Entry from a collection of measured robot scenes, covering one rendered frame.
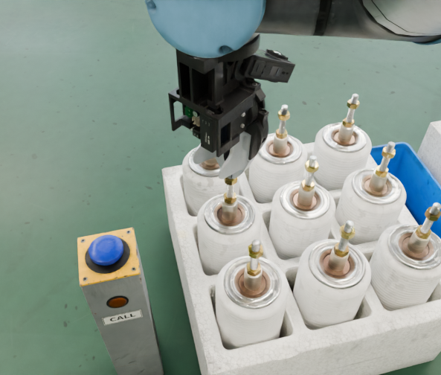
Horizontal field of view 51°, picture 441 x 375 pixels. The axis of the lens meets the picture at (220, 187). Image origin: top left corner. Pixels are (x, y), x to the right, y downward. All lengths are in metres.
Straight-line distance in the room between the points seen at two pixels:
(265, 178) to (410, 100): 0.72
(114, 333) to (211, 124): 0.33
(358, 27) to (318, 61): 1.18
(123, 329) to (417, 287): 0.40
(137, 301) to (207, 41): 0.39
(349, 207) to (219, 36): 0.49
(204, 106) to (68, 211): 0.63
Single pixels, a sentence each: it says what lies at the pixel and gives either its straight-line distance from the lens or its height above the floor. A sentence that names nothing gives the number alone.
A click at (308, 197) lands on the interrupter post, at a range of 0.69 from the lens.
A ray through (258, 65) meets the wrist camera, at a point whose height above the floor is 0.51.
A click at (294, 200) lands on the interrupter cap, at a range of 0.71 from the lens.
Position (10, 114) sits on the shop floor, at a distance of 1.38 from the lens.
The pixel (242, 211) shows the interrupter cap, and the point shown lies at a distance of 0.68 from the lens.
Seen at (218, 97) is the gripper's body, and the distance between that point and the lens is 0.48.
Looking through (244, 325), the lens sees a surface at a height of 0.22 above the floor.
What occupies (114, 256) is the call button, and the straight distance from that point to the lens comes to 0.56.
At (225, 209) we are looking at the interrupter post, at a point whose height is 0.27.
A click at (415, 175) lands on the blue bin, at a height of 0.08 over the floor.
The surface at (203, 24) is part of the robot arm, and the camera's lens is 0.30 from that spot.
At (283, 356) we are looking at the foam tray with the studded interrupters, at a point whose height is 0.17.
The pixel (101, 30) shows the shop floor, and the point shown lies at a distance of 1.68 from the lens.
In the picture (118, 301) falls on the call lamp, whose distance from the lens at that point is 0.60.
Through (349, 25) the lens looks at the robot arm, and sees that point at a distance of 0.33.
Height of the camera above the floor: 0.78
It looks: 47 degrees down
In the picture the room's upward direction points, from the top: straight up
